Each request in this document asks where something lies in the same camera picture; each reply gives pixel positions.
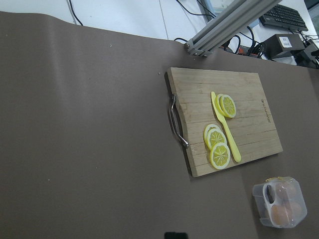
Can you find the lemon slice under front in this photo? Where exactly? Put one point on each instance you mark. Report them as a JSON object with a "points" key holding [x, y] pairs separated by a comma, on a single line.
{"points": [[217, 104]]}

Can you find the black computer keyboard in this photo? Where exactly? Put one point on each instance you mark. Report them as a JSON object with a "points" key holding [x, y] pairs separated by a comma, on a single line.
{"points": [[283, 17]]}

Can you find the lemon slice middle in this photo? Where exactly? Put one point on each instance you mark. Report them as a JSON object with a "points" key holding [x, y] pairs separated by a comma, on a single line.
{"points": [[215, 136]]}

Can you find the aluminium frame post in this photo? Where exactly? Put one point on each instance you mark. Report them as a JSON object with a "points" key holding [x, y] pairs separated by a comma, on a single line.
{"points": [[233, 19]]}

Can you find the lemon slice single front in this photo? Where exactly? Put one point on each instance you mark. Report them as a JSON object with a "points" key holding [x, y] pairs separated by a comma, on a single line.
{"points": [[228, 106]]}

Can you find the lemon slice top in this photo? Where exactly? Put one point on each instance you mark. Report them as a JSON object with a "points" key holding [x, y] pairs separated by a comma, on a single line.
{"points": [[220, 156]]}

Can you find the brown egg in box front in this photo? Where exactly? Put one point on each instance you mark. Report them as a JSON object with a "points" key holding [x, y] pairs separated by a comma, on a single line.
{"points": [[295, 209]]}

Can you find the clear plastic egg box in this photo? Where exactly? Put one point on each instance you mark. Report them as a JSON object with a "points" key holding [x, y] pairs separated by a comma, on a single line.
{"points": [[265, 197]]}

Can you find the small black box device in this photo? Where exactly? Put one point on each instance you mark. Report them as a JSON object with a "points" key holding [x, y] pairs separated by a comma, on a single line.
{"points": [[283, 45]]}

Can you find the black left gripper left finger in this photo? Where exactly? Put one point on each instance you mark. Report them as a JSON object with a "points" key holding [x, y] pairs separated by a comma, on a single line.
{"points": [[170, 235]]}

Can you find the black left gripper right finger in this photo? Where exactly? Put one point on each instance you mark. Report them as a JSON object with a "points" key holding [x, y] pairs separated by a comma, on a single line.
{"points": [[181, 235]]}

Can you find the brown egg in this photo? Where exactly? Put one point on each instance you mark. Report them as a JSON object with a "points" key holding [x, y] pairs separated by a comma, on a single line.
{"points": [[295, 209], [286, 193], [280, 215]]}

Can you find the yellow plastic knife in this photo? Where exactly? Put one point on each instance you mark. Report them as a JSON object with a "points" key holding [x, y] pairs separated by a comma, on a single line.
{"points": [[233, 146]]}

